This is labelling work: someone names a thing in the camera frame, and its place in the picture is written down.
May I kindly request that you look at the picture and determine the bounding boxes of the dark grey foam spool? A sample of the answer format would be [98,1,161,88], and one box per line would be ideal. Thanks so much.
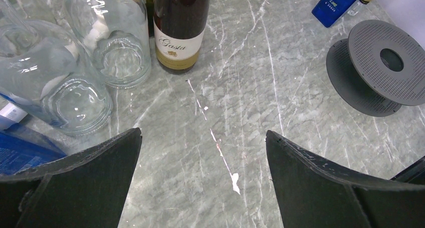
[326,20,424,117]

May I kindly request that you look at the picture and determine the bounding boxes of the clear glass jar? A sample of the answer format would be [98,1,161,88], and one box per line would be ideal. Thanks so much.
[1,20,112,136]

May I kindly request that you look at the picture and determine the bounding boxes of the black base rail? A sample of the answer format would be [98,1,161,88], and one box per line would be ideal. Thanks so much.
[390,157,424,185]

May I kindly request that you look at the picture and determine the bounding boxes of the large clear bottle white stopper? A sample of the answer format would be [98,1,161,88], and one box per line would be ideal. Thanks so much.
[64,0,151,89]

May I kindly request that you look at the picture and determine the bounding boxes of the green bottle grey cap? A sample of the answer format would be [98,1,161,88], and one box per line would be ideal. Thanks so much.
[145,0,154,37]

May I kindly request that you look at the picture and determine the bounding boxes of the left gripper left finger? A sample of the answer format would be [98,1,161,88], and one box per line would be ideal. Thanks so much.
[1,128,142,227]

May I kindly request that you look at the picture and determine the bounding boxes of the brown bottle gold foil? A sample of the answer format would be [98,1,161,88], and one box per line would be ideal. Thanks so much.
[153,0,209,74]

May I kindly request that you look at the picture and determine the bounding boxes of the blue bottle silver cap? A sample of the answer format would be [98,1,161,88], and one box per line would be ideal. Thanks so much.
[312,0,356,28]

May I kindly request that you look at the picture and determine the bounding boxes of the clear bottle chrome cap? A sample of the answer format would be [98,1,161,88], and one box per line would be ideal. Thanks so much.
[1,102,67,176]

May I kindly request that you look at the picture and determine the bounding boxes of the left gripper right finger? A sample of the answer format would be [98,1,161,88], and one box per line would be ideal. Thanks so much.
[266,130,424,227]

